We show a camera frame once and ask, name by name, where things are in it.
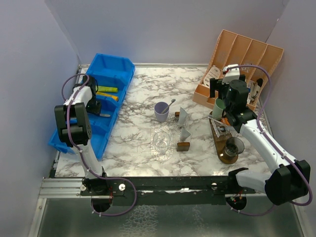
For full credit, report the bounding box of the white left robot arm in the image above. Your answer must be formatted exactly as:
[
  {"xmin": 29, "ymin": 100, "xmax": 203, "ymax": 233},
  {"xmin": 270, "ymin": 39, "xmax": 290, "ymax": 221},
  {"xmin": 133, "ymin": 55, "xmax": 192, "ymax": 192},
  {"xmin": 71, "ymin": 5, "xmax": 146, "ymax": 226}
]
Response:
[{"xmin": 54, "ymin": 74, "xmax": 109, "ymax": 195}]

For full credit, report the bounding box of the white toothpaste tube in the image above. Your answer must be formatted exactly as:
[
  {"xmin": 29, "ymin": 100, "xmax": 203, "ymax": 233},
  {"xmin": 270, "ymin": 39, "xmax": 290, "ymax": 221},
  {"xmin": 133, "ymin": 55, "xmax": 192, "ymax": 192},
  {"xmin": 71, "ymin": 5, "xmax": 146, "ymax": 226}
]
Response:
[{"xmin": 226, "ymin": 125, "xmax": 238, "ymax": 135}]

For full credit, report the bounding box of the brown oval wooden tray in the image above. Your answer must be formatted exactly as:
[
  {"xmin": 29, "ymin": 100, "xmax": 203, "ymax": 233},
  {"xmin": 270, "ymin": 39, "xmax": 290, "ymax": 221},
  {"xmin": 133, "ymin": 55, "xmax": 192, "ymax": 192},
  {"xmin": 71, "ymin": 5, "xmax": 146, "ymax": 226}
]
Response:
[{"xmin": 208, "ymin": 112, "xmax": 238, "ymax": 164}]

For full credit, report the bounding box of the brown lid clear box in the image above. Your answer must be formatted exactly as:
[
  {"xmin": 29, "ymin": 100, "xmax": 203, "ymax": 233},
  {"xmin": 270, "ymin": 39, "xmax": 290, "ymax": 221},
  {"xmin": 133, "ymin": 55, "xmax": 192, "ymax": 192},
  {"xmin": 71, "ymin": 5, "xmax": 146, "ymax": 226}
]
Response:
[
  {"xmin": 176, "ymin": 142, "xmax": 190, "ymax": 152},
  {"xmin": 174, "ymin": 112, "xmax": 180, "ymax": 121}
]

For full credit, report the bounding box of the clear square toothbrush holder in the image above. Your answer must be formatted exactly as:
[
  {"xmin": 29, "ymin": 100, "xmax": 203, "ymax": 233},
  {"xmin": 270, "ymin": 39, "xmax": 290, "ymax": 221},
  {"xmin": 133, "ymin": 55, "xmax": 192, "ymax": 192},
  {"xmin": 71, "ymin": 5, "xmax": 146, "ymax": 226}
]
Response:
[{"xmin": 211, "ymin": 122, "xmax": 237, "ymax": 142}]

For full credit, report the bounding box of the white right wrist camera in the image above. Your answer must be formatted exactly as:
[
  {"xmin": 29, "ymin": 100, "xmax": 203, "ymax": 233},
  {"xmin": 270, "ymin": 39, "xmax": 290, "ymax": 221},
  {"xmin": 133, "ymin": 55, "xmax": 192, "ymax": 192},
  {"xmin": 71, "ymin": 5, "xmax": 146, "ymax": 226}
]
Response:
[{"xmin": 222, "ymin": 64, "xmax": 240, "ymax": 84}]

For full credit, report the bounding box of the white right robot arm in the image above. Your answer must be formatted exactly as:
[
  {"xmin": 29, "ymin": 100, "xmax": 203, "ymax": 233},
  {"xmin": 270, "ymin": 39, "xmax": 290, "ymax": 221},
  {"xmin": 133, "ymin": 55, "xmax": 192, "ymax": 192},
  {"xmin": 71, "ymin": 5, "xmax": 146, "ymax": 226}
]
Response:
[{"xmin": 210, "ymin": 76, "xmax": 313, "ymax": 205}]

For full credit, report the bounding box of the peach compartment organizer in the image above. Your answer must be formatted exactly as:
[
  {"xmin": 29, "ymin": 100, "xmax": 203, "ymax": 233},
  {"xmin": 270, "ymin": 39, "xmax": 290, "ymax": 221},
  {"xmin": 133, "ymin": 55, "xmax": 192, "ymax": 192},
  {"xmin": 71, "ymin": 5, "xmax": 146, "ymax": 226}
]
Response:
[{"xmin": 193, "ymin": 30, "xmax": 284, "ymax": 109}]

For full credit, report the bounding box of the white oval soap packet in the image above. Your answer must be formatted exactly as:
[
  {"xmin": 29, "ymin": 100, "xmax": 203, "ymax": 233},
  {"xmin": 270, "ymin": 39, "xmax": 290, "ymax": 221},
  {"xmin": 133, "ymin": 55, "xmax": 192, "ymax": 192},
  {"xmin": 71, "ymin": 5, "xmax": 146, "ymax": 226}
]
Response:
[{"xmin": 203, "ymin": 65, "xmax": 221, "ymax": 87}]

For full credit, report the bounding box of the blue plastic bin organizer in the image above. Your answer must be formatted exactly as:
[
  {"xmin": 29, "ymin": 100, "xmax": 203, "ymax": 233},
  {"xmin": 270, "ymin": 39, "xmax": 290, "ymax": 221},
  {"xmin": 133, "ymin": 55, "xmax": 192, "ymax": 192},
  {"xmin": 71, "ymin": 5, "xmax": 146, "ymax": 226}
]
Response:
[{"xmin": 48, "ymin": 54, "xmax": 135, "ymax": 160}]

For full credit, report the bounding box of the dark blue plastic cup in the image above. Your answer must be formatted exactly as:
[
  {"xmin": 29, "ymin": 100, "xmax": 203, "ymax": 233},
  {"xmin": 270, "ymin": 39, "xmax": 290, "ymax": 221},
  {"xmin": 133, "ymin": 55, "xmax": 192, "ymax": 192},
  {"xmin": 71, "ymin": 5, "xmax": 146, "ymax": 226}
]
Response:
[{"xmin": 220, "ymin": 137, "xmax": 244, "ymax": 158}]

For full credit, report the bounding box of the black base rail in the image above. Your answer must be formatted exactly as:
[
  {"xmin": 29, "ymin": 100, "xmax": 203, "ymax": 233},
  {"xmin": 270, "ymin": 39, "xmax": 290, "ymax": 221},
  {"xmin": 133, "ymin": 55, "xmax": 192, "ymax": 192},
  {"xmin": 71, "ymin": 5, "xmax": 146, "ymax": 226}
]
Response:
[{"xmin": 80, "ymin": 175, "xmax": 254, "ymax": 206}]

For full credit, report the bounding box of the clear plastic cup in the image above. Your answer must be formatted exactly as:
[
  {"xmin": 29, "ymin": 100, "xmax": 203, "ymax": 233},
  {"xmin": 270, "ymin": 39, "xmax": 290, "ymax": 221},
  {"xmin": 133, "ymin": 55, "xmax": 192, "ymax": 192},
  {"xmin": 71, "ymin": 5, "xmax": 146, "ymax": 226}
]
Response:
[{"xmin": 153, "ymin": 131, "xmax": 171, "ymax": 161}]

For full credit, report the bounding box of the lilac plastic cup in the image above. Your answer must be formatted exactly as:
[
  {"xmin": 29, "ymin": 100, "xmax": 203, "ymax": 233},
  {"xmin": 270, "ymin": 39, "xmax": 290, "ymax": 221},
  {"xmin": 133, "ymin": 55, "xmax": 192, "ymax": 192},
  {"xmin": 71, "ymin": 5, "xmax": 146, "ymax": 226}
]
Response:
[{"xmin": 154, "ymin": 102, "xmax": 169, "ymax": 122}]

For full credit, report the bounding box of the green plastic cup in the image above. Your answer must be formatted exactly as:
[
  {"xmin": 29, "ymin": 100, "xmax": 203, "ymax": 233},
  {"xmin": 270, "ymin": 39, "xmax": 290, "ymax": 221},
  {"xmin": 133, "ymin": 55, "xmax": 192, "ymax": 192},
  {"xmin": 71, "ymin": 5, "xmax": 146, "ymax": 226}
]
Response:
[{"xmin": 212, "ymin": 98, "xmax": 225, "ymax": 119}]

